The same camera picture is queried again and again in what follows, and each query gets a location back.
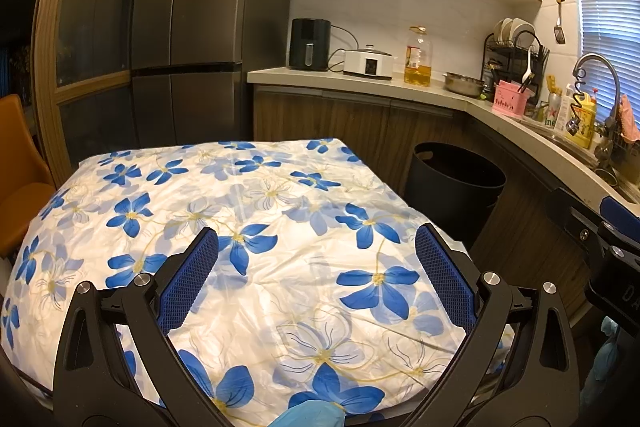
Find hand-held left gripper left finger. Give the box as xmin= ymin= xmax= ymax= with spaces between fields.
xmin=52 ymin=227 xmax=231 ymax=427

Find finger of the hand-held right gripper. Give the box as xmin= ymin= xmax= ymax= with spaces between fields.
xmin=546 ymin=187 xmax=621 ymax=253
xmin=600 ymin=196 xmax=640 ymax=233

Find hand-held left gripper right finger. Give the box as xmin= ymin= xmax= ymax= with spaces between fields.
xmin=395 ymin=222 xmax=583 ymax=427

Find black trash bin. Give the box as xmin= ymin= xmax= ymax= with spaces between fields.
xmin=404 ymin=142 xmax=507 ymax=253

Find person's right hand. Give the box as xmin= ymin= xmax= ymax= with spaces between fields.
xmin=584 ymin=316 xmax=623 ymax=403

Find blue floral tablecloth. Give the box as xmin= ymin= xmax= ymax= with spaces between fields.
xmin=0 ymin=137 xmax=516 ymax=427

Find yellow dish soap bottle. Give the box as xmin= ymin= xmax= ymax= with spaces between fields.
xmin=570 ymin=88 xmax=598 ymax=150

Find pink dishcloth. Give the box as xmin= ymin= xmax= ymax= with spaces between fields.
xmin=619 ymin=94 xmax=640 ymax=144

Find green and white can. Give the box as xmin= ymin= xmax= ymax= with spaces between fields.
xmin=545 ymin=91 xmax=563 ymax=130

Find pink utensil holder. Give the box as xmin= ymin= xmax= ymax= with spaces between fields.
xmin=492 ymin=80 xmax=532 ymax=116

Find metal faucet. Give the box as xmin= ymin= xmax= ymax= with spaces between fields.
xmin=573 ymin=53 xmax=623 ymax=168

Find black dish rack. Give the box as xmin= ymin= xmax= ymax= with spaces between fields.
xmin=482 ymin=19 xmax=551 ymax=100

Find metal bowl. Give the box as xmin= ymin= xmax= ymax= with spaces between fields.
xmin=442 ymin=72 xmax=485 ymax=98

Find window blinds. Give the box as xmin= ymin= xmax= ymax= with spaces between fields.
xmin=560 ymin=0 xmax=640 ymax=118

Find hanging metal spatula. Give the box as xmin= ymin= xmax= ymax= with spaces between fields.
xmin=553 ymin=0 xmax=567 ymax=45

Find orange chair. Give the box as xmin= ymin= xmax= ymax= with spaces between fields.
xmin=0 ymin=94 xmax=57 ymax=258

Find cooking oil bottle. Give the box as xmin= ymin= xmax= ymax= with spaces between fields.
xmin=403 ymin=26 xmax=432 ymax=88

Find white electric cooker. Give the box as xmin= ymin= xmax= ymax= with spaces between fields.
xmin=342 ymin=45 xmax=396 ymax=81

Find kitchen counter with wooden cabinets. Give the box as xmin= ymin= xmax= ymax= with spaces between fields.
xmin=247 ymin=67 xmax=640 ymax=323

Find dark grey refrigerator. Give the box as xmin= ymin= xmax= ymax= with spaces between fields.
xmin=129 ymin=0 xmax=296 ymax=148

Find wooden framed glass door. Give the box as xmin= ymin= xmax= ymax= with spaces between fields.
xmin=32 ymin=0 xmax=161 ymax=172

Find black air fryer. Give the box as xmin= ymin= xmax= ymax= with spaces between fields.
xmin=290 ymin=18 xmax=332 ymax=72

